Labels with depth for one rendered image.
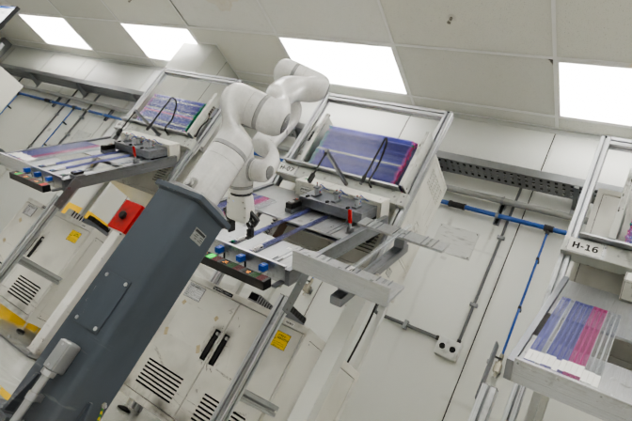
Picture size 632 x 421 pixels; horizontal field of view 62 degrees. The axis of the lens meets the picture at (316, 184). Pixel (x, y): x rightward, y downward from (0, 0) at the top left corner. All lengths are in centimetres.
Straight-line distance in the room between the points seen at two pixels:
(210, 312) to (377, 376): 168
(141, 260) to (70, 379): 32
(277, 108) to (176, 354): 119
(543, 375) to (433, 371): 214
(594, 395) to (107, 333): 122
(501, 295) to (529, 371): 221
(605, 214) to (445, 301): 160
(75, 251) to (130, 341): 161
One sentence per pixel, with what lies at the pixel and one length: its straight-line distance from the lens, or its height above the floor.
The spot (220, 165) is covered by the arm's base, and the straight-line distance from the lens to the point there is 158.
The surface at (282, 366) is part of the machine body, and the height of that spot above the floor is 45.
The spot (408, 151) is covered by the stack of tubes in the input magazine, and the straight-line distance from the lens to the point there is 255.
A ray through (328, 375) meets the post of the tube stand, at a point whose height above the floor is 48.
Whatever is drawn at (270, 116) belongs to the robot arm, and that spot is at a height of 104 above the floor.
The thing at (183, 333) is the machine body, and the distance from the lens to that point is 239.
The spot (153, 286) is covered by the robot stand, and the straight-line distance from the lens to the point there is 148.
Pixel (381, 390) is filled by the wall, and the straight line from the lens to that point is 370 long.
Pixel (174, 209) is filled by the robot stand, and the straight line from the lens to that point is 152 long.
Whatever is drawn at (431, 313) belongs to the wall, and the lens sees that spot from 378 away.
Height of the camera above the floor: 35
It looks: 21 degrees up
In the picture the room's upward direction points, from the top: 30 degrees clockwise
